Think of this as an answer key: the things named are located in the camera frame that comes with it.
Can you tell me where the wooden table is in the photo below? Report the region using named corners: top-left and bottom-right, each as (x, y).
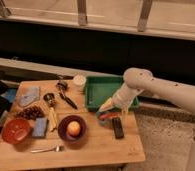
top-left (0, 82), bottom-right (145, 171)

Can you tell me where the red bowl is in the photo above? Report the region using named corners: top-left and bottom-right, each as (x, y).
top-left (1, 118), bottom-right (31, 145)

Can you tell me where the dark purple bowl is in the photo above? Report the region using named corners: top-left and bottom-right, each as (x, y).
top-left (58, 115), bottom-right (87, 143)

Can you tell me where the white cup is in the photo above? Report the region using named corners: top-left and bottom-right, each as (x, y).
top-left (73, 75), bottom-right (86, 91)

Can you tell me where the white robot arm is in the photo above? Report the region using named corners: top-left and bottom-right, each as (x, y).
top-left (99, 68), bottom-right (195, 171)

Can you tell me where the blue sponge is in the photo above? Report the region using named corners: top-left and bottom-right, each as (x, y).
top-left (32, 118), bottom-right (47, 138)

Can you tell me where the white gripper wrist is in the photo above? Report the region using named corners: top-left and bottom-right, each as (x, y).
top-left (99, 83), bottom-right (139, 124)

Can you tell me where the silver spoon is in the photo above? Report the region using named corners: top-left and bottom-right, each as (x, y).
top-left (31, 146), bottom-right (64, 154)

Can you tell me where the green plastic tray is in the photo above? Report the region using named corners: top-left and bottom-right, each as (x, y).
top-left (84, 75), bottom-right (140, 112)

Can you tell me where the black rectangular block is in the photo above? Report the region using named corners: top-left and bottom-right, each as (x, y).
top-left (112, 117), bottom-right (124, 139)

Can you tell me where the black handled peeler tool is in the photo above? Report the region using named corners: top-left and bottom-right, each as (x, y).
top-left (56, 80), bottom-right (78, 109)

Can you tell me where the dark grapes bunch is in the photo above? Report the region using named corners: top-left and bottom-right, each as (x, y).
top-left (15, 106), bottom-right (45, 120)

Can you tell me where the blue small bowl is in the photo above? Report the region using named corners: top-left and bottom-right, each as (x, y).
top-left (95, 111), bottom-right (111, 126)

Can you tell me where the blue grey cloth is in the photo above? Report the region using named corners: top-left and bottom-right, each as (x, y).
top-left (19, 86), bottom-right (40, 107)

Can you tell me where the yellow orange ball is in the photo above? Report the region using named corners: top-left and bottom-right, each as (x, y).
top-left (67, 121), bottom-right (81, 136)

